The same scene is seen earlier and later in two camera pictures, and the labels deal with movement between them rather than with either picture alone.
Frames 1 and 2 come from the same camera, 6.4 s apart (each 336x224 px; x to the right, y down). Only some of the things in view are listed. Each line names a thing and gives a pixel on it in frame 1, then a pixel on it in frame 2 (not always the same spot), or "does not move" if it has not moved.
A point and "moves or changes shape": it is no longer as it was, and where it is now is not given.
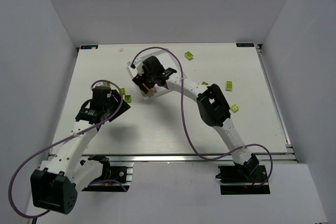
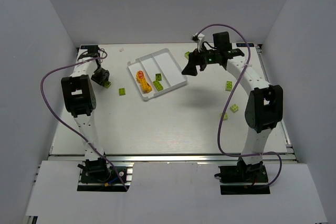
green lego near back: x=189 y=55 does not move
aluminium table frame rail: x=177 y=159 does not move
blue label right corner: x=245 y=44 does not move
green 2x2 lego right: x=234 y=107 does not move
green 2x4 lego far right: x=229 y=85 does not move
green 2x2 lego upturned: x=128 y=98 moves or changes shape
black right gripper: x=142 y=83 -> x=198 y=60
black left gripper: x=119 y=106 -> x=101 y=77
